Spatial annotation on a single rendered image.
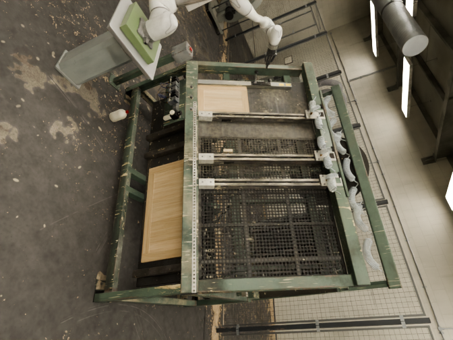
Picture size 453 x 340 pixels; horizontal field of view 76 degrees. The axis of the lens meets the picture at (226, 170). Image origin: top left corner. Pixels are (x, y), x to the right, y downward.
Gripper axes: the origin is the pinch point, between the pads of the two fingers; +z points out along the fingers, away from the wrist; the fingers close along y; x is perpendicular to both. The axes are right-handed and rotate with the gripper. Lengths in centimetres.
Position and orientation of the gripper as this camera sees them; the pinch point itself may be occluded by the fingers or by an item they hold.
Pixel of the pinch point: (267, 64)
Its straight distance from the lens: 311.4
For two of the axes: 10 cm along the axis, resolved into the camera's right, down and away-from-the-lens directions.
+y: -9.9, -0.1, -1.1
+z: -1.0, 4.7, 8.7
